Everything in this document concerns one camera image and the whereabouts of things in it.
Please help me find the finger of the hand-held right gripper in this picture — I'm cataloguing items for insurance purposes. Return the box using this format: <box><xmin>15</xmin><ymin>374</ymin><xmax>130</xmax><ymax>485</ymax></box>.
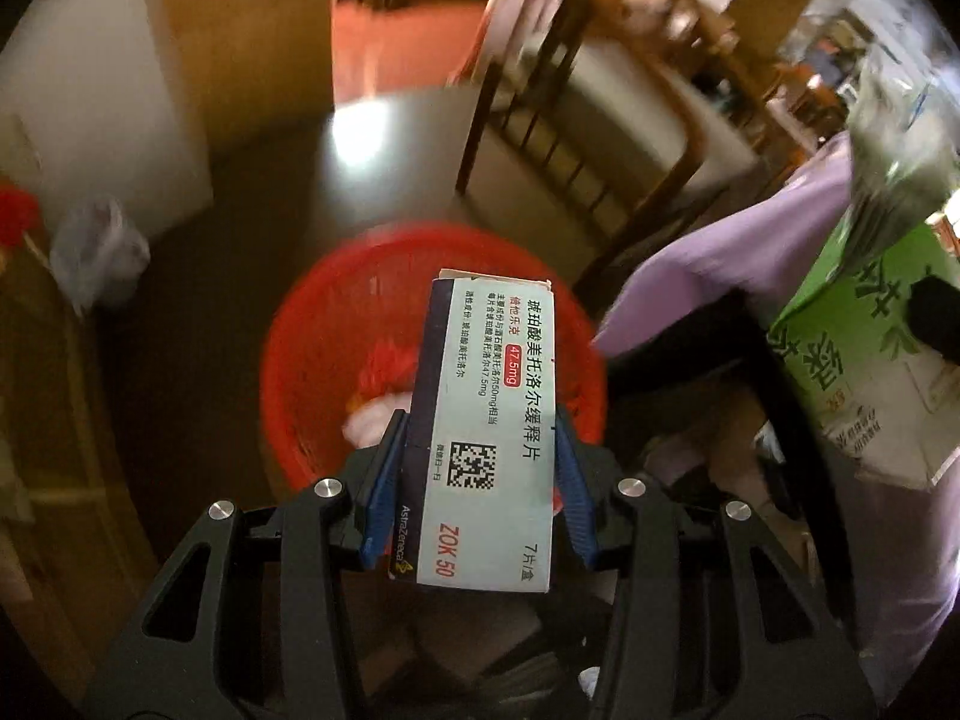
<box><xmin>907</xmin><ymin>275</ymin><xmax>960</xmax><ymax>361</ymax></box>

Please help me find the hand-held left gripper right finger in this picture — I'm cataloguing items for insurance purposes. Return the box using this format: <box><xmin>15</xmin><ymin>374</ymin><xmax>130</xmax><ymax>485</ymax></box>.
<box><xmin>553</xmin><ymin>405</ymin><xmax>878</xmax><ymax>720</ymax></box>

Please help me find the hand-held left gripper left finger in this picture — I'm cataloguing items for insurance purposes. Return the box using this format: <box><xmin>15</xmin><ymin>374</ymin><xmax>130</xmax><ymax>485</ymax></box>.
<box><xmin>82</xmin><ymin>409</ymin><xmax>412</xmax><ymax>720</ymax></box>

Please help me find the green drink carton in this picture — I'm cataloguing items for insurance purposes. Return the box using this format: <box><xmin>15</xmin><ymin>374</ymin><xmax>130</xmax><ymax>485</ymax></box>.
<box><xmin>765</xmin><ymin>221</ymin><xmax>960</xmax><ymax>492</ymax></box>

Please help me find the white medicine box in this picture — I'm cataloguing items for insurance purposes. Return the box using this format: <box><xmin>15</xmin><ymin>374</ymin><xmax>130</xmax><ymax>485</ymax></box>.
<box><xmin>388</xmin><ymin>268</ymin><xmax>560</xmax><ymax>595</ymax></box>

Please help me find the red plastic mesh basket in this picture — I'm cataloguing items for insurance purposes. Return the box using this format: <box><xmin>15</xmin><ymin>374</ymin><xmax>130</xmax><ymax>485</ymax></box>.
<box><xmin>261</xmin><ymin>221</ymin><xmax>608</xmax><ymax>496</ymax></box>

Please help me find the silver crumpled bag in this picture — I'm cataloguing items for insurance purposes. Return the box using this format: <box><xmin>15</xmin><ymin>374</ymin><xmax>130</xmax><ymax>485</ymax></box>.
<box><xmin>836</xmin><ymin>52</ymin><xmax>960</xmax><ymax>278</ymax></box>

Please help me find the purple cloth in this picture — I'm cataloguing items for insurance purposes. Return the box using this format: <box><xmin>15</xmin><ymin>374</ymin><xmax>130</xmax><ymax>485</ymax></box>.
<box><xmin>592</xmin><ymin>131</ymin><xmax>960</xmax><ymax>691</ymax></box>

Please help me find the brown cardboard sheet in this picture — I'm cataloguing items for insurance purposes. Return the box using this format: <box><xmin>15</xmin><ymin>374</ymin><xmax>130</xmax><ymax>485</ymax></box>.
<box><xmin>0</xmin><ymin>240</ymin><xmax>151</xmax><ymax>616</ymax></box>

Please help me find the wooden chair with cushion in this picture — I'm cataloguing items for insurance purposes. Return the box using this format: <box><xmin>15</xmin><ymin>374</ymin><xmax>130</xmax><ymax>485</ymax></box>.
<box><xmin>455</xmin><ymin>0</ymin><xmax>796</xmax><ymax>293</ymax></box>

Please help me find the white plastic bag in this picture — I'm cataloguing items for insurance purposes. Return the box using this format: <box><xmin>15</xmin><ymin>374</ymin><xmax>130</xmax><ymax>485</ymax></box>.
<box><xmin>49</xmin><ymin>199</ymin><xmax>151</xmax><ymax>312</ymax></box>

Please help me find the red cloth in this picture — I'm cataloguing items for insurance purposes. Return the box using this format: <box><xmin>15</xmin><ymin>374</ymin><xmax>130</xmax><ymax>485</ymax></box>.
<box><xmin>0</xmin><ymin>184</ymin><xmax>38</xmax><ymax>241</ymax></box>

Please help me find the brown wooden door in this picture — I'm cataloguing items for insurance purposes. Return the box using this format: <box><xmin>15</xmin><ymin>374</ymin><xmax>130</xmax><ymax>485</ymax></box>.
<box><xmin>139</xmin><ymin>0</ymin><xmax>335</xmax><ymax>158</ymax></box>

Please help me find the black curved frame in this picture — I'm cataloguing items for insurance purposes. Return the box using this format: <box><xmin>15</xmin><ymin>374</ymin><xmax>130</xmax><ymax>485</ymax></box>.
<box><xmin>750</xmin><ymin>360</ymin><xmax>860</xmax><ymax>631</ymax></box>

